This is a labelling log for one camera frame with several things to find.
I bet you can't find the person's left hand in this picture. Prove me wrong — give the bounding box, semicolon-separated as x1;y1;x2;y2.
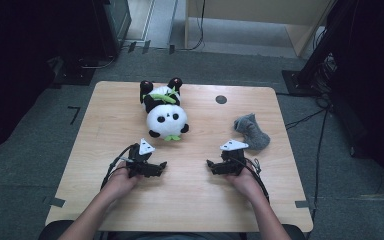
103;161;145;202

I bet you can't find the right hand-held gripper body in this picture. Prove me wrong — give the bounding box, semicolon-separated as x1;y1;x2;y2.
219;139;250;176

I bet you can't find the panda plush toy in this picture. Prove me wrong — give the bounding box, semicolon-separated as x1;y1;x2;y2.
139;77;191;142

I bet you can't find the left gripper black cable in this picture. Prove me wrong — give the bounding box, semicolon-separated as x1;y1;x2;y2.
100;143;138;192

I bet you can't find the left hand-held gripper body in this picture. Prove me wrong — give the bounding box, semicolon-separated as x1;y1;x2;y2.
125;138;163;179

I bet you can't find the long black floor cable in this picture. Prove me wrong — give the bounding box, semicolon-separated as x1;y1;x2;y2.
308;109;330;223

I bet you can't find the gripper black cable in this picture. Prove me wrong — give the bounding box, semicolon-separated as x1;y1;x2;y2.
100;143;138;192
242;157;271;205

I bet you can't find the black angled floor tape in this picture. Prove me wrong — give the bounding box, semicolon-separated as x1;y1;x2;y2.
67;105;82;126

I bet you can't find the black metal stand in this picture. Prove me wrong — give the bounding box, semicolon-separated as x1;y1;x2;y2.
281;0;359;98

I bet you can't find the grey floor tape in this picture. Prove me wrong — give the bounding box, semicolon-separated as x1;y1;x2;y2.
294;199;311;210
42;196;67;209

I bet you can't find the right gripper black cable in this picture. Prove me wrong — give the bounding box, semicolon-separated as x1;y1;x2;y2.
242;157;271;205

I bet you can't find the person's dark clothing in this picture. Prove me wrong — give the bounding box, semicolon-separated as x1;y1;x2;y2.
113;231;244;240

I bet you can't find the dark curtain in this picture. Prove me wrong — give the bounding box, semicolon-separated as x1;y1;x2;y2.
328;0;384;201
0;0;96;158

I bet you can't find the grey cloth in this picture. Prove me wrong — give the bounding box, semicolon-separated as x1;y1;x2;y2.
233;113;271;151

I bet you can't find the black floor base plate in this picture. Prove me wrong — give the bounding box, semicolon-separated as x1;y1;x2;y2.
50;55;96;88

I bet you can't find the black hanging cable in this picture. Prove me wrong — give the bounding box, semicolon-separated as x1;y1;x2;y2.
179;0;207;52

